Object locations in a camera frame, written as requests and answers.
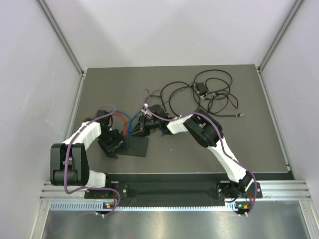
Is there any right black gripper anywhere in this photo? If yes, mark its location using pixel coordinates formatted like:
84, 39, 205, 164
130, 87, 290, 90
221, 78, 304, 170
130, 115, 161, 137

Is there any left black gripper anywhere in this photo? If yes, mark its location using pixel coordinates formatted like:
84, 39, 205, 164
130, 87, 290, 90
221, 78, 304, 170
98, 128, 128, 158

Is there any blue ethernet cable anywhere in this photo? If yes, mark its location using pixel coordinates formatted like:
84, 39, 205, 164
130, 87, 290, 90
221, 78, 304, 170
113, 109, 167, 137

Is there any red ethernet cable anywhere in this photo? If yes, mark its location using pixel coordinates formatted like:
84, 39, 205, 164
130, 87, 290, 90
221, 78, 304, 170
113, 112, 132, 135

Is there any black network switch box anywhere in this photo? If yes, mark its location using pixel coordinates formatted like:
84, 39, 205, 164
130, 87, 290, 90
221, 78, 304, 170
115, 136, 149, 157

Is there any black cable with green tip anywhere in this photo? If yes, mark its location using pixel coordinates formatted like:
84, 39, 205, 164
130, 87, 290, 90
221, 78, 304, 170
211, 113, 245, 118

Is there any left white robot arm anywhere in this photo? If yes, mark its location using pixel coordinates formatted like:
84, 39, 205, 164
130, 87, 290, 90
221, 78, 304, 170
50, 110, 128, 198

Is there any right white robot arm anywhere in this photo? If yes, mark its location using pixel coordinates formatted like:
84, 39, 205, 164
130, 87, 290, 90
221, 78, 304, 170
129, 104, 254, 197

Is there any dark grey table mat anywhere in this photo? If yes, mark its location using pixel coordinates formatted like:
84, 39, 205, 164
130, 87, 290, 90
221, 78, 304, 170
73, 65, 288, 174

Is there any black power adapter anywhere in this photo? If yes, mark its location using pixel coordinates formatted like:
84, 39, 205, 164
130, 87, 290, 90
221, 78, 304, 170
194, 82, 208, 97

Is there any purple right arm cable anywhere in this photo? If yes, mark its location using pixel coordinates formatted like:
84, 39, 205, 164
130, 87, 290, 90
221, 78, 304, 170
141, 88, 259, 217

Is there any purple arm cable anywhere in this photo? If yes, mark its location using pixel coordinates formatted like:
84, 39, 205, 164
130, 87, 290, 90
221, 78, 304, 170
63, 104, 122, 217
141, 88, 259, 217

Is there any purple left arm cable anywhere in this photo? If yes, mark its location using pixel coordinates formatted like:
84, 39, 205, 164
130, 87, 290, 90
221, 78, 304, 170
63, 104, 122, 217

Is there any grey slotted cable duct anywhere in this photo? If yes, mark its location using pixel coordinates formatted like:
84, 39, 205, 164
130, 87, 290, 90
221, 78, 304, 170
50, 201, 238, 212

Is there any aluminium profile rail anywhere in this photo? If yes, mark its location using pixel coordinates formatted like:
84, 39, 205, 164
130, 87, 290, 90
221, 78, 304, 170
40, 180, 312, 201

